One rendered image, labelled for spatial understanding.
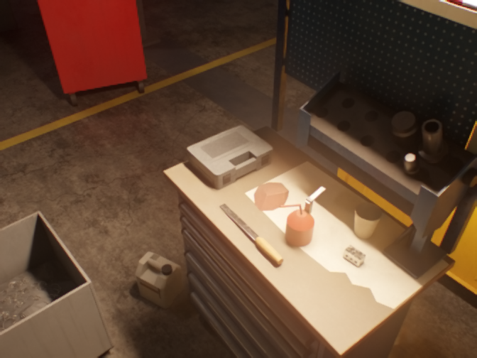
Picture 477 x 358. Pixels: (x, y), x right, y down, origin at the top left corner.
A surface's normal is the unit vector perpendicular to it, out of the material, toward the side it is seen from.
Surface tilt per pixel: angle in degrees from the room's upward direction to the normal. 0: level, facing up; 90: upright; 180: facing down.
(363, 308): 0
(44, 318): 90
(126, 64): 90
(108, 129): 0
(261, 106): 0
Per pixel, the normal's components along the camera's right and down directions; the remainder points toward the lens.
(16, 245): 0.64, 0.50
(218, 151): 0.00, -0.75
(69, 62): 0.36, 0.61
